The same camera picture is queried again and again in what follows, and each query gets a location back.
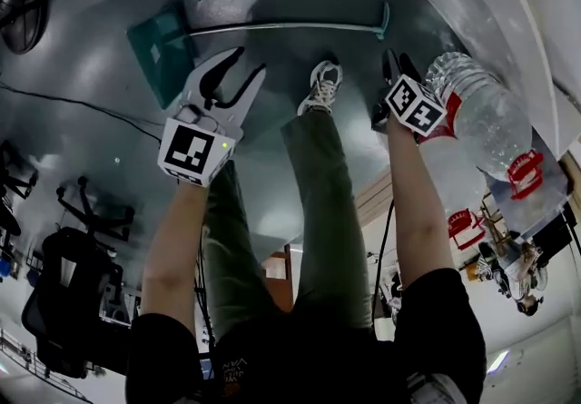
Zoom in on black printed shirt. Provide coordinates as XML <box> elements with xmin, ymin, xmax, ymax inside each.
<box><xmin>125</xmin><ymin>267</ymin><xmax>490</xmax><ymax>404</ymax></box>

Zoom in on black floor cable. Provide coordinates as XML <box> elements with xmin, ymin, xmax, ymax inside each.
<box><xmin>0</xmin><ymin>81</ymin><xmax>165</xmax><ymax>143</ymax></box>

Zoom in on grey waist pack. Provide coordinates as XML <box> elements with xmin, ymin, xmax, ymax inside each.
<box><xmin>405</xmin><ymin>371</ymin><xmax>469</xmax><ymax>404</ymax></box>

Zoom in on person's right forearm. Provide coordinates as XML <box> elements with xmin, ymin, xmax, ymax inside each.
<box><xmin>384</xmin><ymin>117</ymin><xmax>458</xmax><ymax>291</ymax></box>

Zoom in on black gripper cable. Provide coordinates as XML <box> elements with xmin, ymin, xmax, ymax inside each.
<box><xmin>371</xmin><ymin>199</ymin><xmax>396</xmax><ymax>331</ymax></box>

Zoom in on person's left forearm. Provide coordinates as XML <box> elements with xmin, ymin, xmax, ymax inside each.
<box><xmin>141</xmin><ymin>178</ymin><xmax>211</xmax><ymax>340</ymax></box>

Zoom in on teal dustpan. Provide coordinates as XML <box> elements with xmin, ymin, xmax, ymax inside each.
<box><xmin>125</xmin><ymin>1</ymin><xmax>392</xmax><ymax>112</ymax></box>

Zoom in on white sneaker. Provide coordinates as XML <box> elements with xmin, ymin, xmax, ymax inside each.
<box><xmin>296</xmin><ymin>58</ymin><xmax>345</xmax><ymax>118</ymax></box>

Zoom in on wooden slatted crate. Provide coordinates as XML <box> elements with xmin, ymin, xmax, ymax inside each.
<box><xmin>352</xmin><ymin>169</ymin><xmax>397</xmax><ymax>232</ymax></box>

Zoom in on green trousers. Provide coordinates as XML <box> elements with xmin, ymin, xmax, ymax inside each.
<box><xmin>201</xmin><ymin>108</ymin><xmax>377</xmax><ymax>345</ymax></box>

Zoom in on black standing fan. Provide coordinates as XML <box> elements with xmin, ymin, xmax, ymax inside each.
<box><xmin>0</xmin><ymin>0</ymin><xmax>50</xmax><ymax>56</ymax></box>

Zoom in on black office chair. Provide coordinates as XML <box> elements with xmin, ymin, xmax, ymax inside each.
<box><xmin>20</xmin><ymin>173</ymin><xmax>136</xmax><ymax>379</ymax></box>
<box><xmin>0</xmin><ymin>137</ymin><xmax>41</xmax><ymax>241</ymax></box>

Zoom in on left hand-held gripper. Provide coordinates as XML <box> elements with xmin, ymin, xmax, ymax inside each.
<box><xmin>157</xmin><ymin>46</ymin><xmax>268</xmax><ymax>189</ymax></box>

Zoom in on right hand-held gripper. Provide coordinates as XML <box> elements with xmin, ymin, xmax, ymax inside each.
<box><xmin>370</xmin><ymin>46</ymin><xmax>449</xmax><ymax>139</ymax></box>

